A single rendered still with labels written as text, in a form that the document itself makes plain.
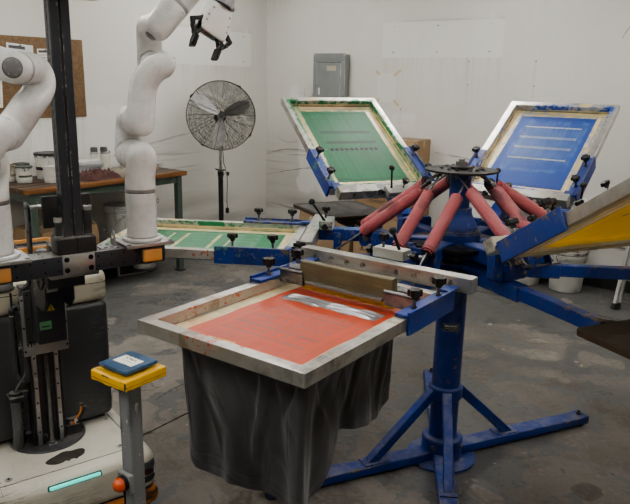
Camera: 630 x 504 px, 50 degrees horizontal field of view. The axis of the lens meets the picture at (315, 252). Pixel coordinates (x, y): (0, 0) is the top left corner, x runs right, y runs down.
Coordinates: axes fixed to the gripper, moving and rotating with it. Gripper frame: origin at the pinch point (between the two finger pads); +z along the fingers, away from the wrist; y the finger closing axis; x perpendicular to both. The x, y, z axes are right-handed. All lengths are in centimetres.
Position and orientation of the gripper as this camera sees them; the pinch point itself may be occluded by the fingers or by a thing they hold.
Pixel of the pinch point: (203, 50)
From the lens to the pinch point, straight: 227.5
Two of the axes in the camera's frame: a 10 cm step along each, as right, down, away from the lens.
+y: -6.4, -2.7, -7.2
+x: 6.9, 2.0, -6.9
